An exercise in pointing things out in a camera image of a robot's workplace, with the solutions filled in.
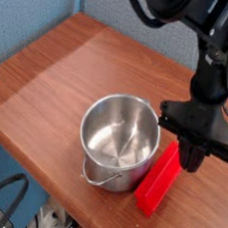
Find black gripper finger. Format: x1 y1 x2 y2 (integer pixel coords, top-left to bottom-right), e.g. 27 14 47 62
187 145 207 173
178 136 193 169

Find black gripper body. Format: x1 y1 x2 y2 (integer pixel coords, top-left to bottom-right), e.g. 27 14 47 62
158 100 228 163

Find red rectangular block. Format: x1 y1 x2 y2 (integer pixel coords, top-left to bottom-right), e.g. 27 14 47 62
134 141 182 217

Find metal pot with handles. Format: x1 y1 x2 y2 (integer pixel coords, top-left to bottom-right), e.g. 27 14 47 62
80 94 161 192

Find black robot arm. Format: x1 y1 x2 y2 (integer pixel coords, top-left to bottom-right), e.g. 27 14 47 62
128 0 228 173

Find white cables under table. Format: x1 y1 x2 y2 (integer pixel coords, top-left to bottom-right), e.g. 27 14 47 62
24 194 77 228

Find black bag strap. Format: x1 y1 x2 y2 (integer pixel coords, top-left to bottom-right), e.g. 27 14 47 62
0 170 31 228

